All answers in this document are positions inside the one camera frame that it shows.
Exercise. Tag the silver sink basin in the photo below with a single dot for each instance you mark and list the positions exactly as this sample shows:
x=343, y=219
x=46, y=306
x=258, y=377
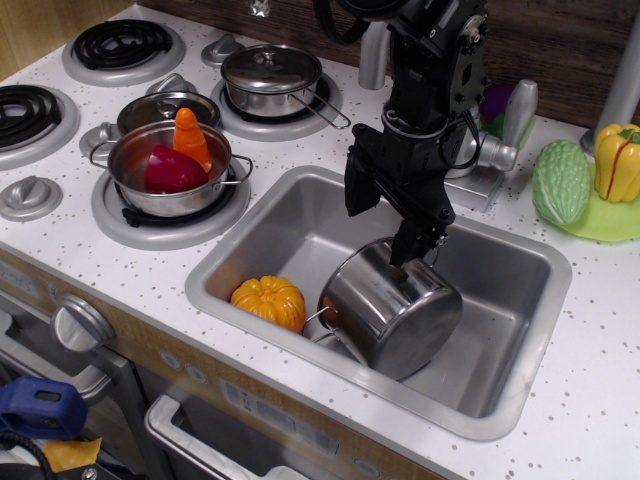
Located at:
x=512, y=289

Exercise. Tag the silver vertical pole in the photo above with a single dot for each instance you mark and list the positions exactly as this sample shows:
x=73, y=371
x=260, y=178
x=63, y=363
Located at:
x=623, y=96

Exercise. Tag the red toy pepper half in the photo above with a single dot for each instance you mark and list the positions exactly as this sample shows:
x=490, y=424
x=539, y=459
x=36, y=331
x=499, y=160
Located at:
x=169, y=171

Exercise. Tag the silver stove knob back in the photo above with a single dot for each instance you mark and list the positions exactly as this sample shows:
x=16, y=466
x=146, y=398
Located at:
x=215, y=53

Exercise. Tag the silver stove knob centre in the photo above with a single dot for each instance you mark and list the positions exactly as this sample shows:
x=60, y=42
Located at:
x=174, y=82

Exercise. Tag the orange toy pumpkin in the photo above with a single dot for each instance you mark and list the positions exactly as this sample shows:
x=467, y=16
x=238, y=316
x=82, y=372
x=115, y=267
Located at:
x=274, y=299

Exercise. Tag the steel pot lid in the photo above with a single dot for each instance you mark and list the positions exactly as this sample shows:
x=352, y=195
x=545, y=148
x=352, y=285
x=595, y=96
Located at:
x=164, y=106

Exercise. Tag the green toy bitter gourd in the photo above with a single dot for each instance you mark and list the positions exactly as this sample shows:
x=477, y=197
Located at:
x=561, y=182

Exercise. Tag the blue clamp tool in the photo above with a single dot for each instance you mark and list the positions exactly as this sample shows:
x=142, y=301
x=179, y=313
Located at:
x=39, y=408

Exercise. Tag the lidded steel saucepan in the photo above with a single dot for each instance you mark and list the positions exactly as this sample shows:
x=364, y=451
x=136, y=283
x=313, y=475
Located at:
x=272, y=81

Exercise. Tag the black burner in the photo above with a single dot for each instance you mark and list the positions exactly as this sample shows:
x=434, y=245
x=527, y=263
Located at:
x=122, y=53
x=36, y=122

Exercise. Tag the silver toy faucet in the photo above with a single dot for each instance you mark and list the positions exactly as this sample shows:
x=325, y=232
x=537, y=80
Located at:
x=475, y=187

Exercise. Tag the steel pot on burner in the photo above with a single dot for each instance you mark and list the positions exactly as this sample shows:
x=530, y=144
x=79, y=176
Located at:
x=127, y=162

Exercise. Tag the silver stove knob front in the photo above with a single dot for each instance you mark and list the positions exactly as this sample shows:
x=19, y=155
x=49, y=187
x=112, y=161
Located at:
x=30, y=198

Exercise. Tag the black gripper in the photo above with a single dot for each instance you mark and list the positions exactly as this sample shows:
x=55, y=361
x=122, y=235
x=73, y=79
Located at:
x=405, y=169

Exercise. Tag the silver oven dial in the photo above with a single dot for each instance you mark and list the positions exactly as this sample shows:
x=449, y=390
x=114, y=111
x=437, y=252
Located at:
x=77, y=326

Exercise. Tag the back left black burner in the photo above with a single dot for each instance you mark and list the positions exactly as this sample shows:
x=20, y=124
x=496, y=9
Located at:
x=122, y=53

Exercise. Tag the purple toy eggplant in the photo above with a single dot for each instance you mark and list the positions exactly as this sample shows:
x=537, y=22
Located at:
x=493, y=108

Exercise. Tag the yellow toy bell pepper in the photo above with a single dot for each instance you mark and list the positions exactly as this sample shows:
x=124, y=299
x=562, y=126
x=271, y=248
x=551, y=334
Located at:
x=616, y=155

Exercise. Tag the light green plate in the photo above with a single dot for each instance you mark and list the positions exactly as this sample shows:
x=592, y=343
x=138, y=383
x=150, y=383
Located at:
x=604, y=221

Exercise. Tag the silver stove knob middle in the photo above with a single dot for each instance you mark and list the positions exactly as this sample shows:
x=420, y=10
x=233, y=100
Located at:
x=99, y=141

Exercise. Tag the yellow cloth piece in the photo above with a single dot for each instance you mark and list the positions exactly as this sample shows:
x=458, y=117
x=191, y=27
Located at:
x=65, y=455

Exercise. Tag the silver oven door handle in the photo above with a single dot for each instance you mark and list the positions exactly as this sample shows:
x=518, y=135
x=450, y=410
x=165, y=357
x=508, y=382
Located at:
x=27, y=348

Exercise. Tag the silver stove knob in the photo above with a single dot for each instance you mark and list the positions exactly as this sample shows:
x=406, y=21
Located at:
x=99, y=141
x=30, y=198
x=215, y=53
x=174, y=82

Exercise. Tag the steel pot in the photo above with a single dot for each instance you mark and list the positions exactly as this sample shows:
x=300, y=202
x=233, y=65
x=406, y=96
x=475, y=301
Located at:
x=127, y=162
x=394, y=320

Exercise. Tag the orange toy carrot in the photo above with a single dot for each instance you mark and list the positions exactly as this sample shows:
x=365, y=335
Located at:
x=189, y=139

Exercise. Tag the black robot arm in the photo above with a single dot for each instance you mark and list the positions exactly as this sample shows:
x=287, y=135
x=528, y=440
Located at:
x=436, y=50

